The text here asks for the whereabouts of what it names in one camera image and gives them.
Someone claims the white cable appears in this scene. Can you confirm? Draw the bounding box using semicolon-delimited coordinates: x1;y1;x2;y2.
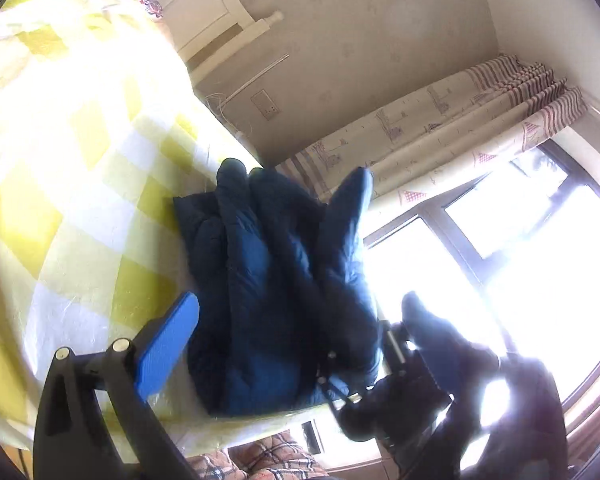
206;92;253;141

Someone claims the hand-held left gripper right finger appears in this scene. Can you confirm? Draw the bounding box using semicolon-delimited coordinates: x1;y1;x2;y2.
401;291;568;480

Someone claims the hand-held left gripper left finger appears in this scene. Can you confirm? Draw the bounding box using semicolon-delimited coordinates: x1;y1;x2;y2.
32;292;201;480

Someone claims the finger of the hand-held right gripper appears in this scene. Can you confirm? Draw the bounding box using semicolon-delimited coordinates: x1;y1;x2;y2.
316;322;411;411

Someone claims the patterned beige curtain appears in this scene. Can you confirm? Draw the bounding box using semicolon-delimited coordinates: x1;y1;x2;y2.
275;52;588;211

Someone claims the window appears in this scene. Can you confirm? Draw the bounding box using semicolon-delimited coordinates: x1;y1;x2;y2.
360;135;600;480

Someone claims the yellow checked bed sheet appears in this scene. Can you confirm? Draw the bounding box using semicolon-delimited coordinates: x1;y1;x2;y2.
0;0;381;466

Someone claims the floral embroidered pillow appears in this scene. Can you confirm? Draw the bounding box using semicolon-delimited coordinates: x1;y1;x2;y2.
125;0;165;18

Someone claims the white wooden headboard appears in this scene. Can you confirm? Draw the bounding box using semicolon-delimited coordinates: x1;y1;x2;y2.
87;0;285;68

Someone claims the blue down jacket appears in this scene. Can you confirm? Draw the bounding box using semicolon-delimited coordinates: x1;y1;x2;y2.
172;157;386;418

